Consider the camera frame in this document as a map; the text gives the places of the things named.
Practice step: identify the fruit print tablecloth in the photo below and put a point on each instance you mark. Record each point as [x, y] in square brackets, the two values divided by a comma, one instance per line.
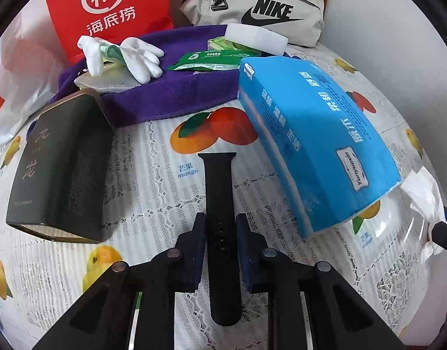
[136, 207]

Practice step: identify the white plastic bag red label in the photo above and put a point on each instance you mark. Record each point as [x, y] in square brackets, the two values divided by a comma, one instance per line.
[23, 80]

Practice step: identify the blue tissue pack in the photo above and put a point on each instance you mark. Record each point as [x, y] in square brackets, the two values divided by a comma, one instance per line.
[318, 135]

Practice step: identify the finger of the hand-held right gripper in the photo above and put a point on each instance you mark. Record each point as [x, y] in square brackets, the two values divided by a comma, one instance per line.
[445, 233]

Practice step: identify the purple towel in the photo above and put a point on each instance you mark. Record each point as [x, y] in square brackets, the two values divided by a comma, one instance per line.
[172, 91]

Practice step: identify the white tissue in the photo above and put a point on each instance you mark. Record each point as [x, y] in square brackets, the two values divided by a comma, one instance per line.
[423, 193]

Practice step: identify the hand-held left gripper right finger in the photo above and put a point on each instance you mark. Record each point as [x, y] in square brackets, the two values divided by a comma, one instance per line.
[244, 255]

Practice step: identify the green wet wipe packet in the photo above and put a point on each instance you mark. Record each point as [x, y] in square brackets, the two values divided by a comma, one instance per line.
[227, 45]

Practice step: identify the red paper bag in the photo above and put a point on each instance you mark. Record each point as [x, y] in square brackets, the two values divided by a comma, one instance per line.
[99, 25]

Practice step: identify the white glove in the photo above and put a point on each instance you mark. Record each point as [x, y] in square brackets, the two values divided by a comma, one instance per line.
[92, 54]
[141, 60]

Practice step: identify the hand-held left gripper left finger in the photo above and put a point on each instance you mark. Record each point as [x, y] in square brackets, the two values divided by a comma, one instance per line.
[196, 251]

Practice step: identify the clear plastic bag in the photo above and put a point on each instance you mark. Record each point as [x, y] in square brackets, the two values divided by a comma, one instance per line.
[106, 80]

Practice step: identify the white sponge block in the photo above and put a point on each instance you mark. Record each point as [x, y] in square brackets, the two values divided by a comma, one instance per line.
[259, 38]

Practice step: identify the dark green box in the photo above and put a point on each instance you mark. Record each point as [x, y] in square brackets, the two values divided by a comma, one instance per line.
[55, 171]

